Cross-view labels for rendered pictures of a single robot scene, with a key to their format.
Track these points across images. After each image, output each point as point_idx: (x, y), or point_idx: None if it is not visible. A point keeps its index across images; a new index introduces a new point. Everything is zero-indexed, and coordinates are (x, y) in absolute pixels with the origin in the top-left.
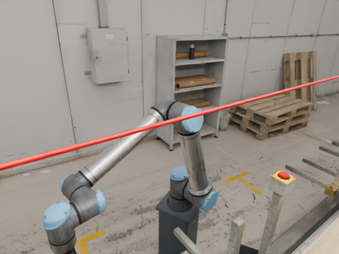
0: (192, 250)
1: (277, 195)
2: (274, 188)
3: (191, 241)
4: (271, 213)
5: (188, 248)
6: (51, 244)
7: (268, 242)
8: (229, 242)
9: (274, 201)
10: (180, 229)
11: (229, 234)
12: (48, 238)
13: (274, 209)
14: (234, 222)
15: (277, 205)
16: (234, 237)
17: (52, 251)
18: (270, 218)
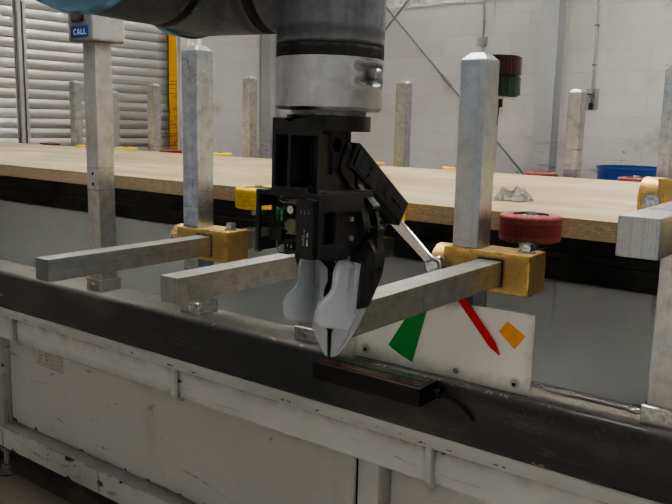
0: (138, 248)
1: (105, 54)
2: (105, 31)
3: (102, 248)
4: (104, 112)
5: (122, 259)
6: (383, 55)
7: (114, 201)
8: (200, 121)
9: (101, 74)
10: (49, 255)
11: (197, 97)
12: (383, 24)
13: (106, 97)
14: (203, 50)
15: (109, 80)
16: (207, 92)
17: (379, 107)
18: (105, 128)
